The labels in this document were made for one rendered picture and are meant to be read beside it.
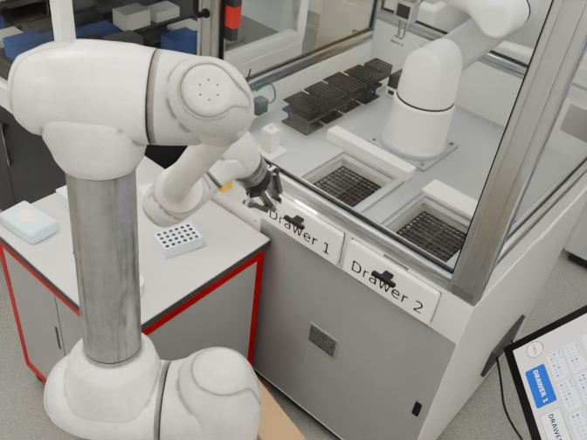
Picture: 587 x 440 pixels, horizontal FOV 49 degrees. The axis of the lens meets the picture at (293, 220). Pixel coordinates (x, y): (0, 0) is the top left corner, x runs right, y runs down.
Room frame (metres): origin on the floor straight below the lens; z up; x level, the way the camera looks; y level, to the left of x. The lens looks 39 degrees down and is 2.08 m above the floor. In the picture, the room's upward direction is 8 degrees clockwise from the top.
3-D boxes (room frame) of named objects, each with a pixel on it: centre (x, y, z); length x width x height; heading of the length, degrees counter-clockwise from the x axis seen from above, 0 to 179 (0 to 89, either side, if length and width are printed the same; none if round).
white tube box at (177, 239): (1.44, 0.33, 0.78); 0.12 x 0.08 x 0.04; 129
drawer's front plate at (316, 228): (1.47, -0.03, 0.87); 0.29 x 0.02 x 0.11; 54
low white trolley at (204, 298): (1.47, 0.48, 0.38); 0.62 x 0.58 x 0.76; 54
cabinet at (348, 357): (1.83, -0.34, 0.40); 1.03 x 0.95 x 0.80; 54
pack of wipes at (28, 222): (1.42, 0.78, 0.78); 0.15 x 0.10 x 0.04; 60
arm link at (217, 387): (0.73, 0.10, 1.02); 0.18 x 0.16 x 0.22; 94
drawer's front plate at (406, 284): (1.29, -0.28, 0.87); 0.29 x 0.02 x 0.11; 54
